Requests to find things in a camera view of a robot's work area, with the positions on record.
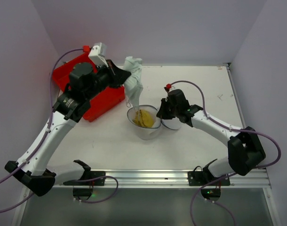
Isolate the white bra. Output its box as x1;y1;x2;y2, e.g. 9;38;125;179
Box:
123;56;143;112

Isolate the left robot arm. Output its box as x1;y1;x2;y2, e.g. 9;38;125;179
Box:
5;60;131;196

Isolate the white mesh laundry bag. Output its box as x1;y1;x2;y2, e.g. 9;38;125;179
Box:
127;105;181;140

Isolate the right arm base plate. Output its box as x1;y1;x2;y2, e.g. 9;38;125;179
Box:
187;165;230;197

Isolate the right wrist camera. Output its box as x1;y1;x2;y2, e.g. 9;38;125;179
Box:
164;83;175;94

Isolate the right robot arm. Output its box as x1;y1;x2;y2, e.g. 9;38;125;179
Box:
157;88;266;183

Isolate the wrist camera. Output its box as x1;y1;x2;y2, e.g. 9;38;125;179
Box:
164;83;175;94
88;42;108;67

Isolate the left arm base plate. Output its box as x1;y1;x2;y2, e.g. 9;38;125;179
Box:
72;171;106;200

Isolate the red plastic tray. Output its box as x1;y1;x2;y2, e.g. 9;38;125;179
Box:
53;53;125;122

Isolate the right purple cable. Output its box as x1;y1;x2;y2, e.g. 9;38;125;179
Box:
167;80;282;226

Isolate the aluminium table rail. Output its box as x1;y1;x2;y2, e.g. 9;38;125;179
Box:
52;167;271;188

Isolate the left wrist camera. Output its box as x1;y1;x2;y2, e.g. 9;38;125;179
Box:
88;42;108;67

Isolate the yellow garment in bag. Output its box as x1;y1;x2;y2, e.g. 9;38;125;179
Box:
132;109;155;128

